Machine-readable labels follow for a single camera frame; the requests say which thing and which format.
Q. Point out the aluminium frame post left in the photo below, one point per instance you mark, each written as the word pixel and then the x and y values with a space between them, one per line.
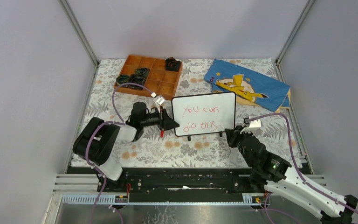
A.
pixel 79 31

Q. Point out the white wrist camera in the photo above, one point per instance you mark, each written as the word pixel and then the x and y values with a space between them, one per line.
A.
pixel 251 125
pixel 158 100

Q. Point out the floral tablecloth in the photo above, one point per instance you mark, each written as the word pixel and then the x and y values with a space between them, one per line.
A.
pixel 201 151

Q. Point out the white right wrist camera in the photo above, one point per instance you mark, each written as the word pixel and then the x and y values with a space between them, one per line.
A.
pixel 251 125

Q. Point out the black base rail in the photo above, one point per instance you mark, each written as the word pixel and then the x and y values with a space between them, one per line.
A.
pixel 176 185

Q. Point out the aluminium frame post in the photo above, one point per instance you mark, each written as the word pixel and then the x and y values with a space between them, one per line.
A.
pixel 79 31
pixel 303 15

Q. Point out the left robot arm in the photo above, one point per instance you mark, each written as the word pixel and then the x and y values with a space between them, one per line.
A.
pixel 96 142

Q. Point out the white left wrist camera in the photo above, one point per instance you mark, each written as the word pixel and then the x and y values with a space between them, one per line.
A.
pixel 158 100

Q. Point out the white whiteboard black frame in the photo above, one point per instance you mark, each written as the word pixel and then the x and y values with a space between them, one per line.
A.
pixel 204 114

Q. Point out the wooden compartment tray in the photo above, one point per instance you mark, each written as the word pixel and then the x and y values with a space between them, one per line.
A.
pixel 142 73

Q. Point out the blue pikachu cloth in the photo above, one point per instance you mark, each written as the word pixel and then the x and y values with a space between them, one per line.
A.
pixel 251 86

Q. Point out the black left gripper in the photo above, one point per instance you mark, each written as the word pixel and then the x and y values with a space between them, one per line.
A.
pixel 168 123

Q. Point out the aluminium frame post right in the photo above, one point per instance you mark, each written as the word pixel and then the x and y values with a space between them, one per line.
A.
pixel 303 15

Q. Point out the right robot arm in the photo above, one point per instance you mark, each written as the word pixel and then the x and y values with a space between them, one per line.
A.
pixel 274 174

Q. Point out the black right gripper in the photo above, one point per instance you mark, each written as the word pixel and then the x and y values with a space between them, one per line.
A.
pixel 232 135

